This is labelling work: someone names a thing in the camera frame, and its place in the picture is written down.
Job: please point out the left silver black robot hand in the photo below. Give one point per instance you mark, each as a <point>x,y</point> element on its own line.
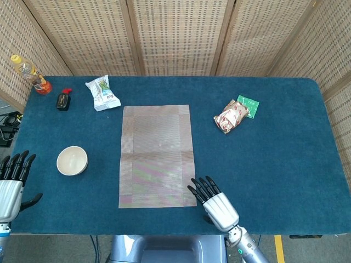
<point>9,197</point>

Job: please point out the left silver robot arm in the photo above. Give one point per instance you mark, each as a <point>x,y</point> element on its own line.
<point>3,241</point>

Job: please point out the green tea sachet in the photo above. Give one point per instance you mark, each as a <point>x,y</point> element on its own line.
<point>251,105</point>

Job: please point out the woven folding screen panel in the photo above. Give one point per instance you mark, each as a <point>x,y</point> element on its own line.
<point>263,35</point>
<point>87,35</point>
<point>181,35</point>
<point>16,54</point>
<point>329,54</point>

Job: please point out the blue carpet table cover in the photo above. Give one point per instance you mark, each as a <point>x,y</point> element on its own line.
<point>246,164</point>

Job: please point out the white snack bag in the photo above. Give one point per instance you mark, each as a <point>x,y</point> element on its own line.
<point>102,96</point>

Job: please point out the gold foil snack package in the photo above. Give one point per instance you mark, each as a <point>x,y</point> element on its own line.
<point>231,117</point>

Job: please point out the orange drink bottle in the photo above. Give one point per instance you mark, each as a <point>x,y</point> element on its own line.
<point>35,79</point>

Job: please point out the beige woven placemat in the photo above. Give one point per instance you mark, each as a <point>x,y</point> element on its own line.
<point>156,153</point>

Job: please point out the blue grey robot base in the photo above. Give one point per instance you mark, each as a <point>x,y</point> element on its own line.
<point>164,246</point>

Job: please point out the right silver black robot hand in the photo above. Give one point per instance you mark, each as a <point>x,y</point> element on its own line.
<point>220,211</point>

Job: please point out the black sauce bottle red cap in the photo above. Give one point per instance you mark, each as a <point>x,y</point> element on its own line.
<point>63,101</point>

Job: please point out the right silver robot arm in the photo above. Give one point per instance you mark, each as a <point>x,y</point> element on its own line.
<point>249,246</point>

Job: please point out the white bowl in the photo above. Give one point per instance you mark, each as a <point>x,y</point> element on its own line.
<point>72,161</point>

